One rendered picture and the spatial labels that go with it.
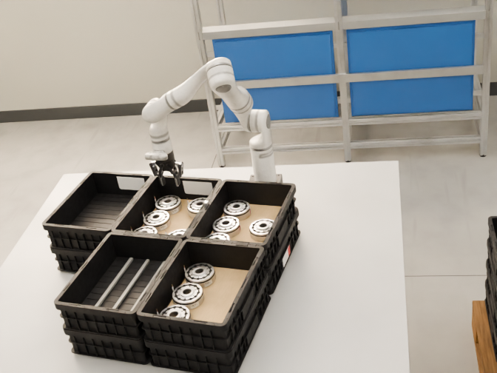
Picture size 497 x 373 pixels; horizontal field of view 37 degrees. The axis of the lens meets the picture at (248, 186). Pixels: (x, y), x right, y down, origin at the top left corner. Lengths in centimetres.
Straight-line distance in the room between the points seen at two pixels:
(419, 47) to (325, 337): 236
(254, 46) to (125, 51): 146
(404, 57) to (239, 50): 97
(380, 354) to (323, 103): 244
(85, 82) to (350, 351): 392
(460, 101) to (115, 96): 265
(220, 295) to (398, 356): 60
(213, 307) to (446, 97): 254
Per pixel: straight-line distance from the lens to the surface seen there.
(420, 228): 411
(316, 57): 443
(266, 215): 280
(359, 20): 434
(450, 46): 442
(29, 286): 298
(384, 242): 283
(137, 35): 555
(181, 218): 287
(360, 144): 467
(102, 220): 299
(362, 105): 455
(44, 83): 598
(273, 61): 447
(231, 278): 252
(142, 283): 260
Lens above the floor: 238
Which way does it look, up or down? 31 degrees down
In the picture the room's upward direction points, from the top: 9 degrees counter-clockwise
